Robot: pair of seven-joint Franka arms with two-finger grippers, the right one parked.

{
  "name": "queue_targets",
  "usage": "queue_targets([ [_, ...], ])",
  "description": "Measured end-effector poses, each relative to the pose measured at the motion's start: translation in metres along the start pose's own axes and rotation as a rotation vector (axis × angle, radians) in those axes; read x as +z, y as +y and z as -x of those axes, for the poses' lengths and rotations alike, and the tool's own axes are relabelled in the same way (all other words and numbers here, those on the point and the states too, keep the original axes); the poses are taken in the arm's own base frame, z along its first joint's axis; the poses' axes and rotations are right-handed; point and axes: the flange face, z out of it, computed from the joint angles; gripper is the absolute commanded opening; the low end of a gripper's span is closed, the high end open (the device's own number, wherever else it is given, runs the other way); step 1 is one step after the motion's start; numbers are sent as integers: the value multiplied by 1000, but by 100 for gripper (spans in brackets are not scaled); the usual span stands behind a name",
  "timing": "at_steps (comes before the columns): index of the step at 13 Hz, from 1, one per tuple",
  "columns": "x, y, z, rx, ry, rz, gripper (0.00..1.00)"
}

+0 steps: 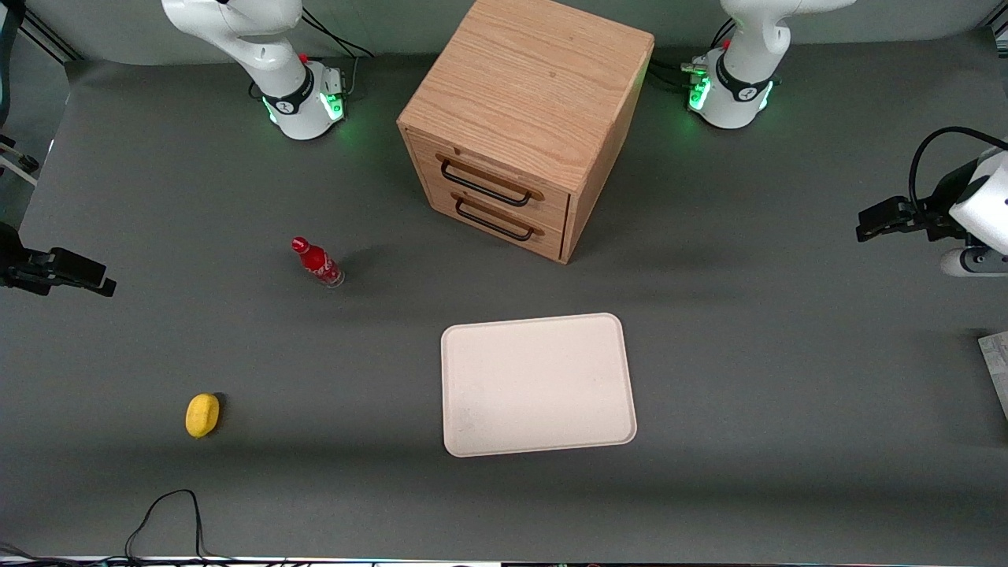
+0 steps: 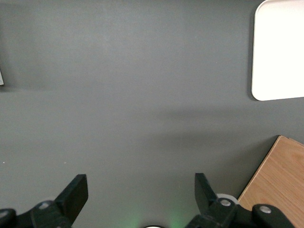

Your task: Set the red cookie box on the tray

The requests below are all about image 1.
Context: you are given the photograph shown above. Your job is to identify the white bracket with black knob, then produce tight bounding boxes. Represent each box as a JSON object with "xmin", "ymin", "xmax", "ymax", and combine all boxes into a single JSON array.
[{"xmin": 0, "ymin": 134, "xmax": 40, "ymax": 187}]

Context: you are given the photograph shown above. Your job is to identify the yellow lemon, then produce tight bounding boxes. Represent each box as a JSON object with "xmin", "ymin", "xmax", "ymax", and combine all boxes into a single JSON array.
[{"xmin": 185, "ymin": 393, "xmax": 221, "ymax": 439}]

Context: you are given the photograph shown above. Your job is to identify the cream plastic tray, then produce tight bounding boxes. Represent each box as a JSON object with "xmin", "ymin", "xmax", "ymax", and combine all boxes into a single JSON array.
[{"xmin": 440, "ymin": 313, "xmax": 638, "ymax": 458}]

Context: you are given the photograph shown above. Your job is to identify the black left base cables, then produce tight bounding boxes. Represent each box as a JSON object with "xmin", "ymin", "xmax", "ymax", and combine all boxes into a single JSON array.
[{"xmin": 647, "ymin": 17, "xmax": 735, "ymax": 94}]

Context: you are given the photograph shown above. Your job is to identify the red cookie box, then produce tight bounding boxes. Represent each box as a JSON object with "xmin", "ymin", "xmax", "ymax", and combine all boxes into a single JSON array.
[{"xmin": 978, "ymin": 331, "xmax": 1008, "ymax": 419}]

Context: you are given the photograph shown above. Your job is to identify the wooden drawer front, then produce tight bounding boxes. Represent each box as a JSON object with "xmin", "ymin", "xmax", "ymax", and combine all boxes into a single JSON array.
[
  {"xmin": 406, "ymin": 128, "xmax": 571, "ymax": 234},
  {"xmin": 425, "ymin": 183, "xmax": 565, "ymax": 261}
]

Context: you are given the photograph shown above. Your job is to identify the black metal drawer handle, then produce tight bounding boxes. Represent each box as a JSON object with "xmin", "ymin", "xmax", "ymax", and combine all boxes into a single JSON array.
[
  {"xmin": 439, "ymin": 159, "xmax": 535, "ymax": 208},
  {"xmin": 454, "ymin": 198, "xmax": 536, "ymax": 242}
]

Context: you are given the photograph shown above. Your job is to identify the black right base cables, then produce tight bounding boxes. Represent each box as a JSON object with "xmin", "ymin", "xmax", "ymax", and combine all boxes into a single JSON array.
[{"xmin": 301, "ymin": 8, "xmax": 376, "ymax": 98}]

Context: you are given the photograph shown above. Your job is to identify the red cola bottle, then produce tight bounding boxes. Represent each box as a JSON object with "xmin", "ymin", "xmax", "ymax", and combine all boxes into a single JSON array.
[{"xmin": 291, "ymin": 236, "xmax": 346, "ymax": 289}]

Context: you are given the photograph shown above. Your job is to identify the black base cables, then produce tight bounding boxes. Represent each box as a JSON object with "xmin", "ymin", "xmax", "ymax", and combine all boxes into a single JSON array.
[
  {"xmin": 301, "ymin": 8, "xmax": 376, "ymax": 98},
  {"xmin": 647, "ymin": 17, "xmax": 735, "ymax": 94}
]

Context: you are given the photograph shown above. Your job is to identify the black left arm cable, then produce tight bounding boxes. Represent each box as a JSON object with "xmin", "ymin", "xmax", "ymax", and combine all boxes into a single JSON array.
[{"xmin": 909, "ymin": 126, "xmax": 1008, "ymax": 210}]

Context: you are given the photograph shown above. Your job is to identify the wooden drawer cabinet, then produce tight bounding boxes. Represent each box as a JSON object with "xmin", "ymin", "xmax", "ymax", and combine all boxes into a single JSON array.
[{"xmin": 397, "ymin": 0, "xmax": 655, "ymax": 265}]

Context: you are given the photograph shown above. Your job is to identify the black frame rail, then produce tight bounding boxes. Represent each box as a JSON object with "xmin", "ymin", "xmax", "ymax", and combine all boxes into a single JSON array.
[{"xmin": 17, "ymin": 9, "xmax": 84, "ymax": 64}]

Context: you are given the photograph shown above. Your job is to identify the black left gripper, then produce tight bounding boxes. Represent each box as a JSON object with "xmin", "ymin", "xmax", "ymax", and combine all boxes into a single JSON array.
[{"xmin": 857, "ymin": 164, "xmax": 981, "ymax": 243}]

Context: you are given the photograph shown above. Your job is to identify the thin black looped cable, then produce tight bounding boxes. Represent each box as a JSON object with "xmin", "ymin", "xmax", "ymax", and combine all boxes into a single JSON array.
[{"xmin": 124, "ymin": 489, "xmax": 210, "ymax": 563}]

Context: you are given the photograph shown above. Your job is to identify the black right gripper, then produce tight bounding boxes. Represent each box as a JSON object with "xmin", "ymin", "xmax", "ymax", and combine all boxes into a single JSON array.
[{"xmin": 0, "ymin": 223, "xmax": 117, "ymax": 298}]

